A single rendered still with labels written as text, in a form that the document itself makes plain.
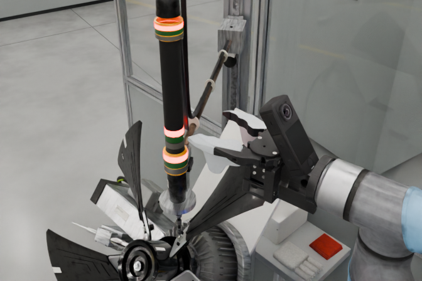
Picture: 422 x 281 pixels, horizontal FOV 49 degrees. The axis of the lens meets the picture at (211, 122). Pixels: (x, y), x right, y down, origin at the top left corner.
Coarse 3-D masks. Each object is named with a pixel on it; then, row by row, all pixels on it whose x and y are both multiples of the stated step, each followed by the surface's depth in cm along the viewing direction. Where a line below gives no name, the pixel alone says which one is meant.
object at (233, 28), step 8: (232, 16) 137; (240, 16) 137; (224, 24) 133; (232, 24) 133; (240, 24) 133; (224, 32) 130; (232, 32) 130; (240, 32) 130; (224, 40) 132; (232, 40) 131; (240, 40) 131; (232, 48) 133; (240, 48) 132
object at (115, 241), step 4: (76, 224) 139; (84, 228) 136; (88, 228) 135; (92, 228) 134; (92, 232) 133; (96, 232) 132; (112, 236) 129; (112, 240) 128; (116, 240) 127; (120, 240) 127; (112, 244) 128; (116, 244) 127; (120, 244) 126; (124, 244) 125
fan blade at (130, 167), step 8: (136, 128) 117; (128, 136) 121; (136, 136) 116; (128, 144) 121; (136, 144) 115; (120, 152) 129; (128, 152) 121; (136, 152) 115; (120, 160) 130; (128, 160) 121; (136, 160) 114; (120, 168) 131; (128, 168) 122; (136, 168) 114; (128, 176) 125; (136, 176) 114; (136, 184) 114; (136, 192) 115; (136, 200) 117
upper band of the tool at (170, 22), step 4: (180, 16) 70; (156, 20) 71; (160, 20) 71; (164, 20) 72; (168, 20) 72; (172, 20) 72; (176, 20) 72; (180, 20) 69; (160, 24) 68; (164, 24) 68; (168, 24) 68; (172, 24) 68; (176, 24) 68; (180, 28) 69; (164, 36) 69; (168, 36) 69; (172, 36) 69; (160, 40) 70; (176, 40) 70
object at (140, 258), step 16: (144, 240) 105; (160, 240) 111; (128, 256) 107; (144, 256) 104; (160, 256) 103; (176, 256) 110; (192, 256) 110; (128, 272) 105; (144, 272) 103; (160, 272) 102; (176, 272) 106; (192, 272) 109
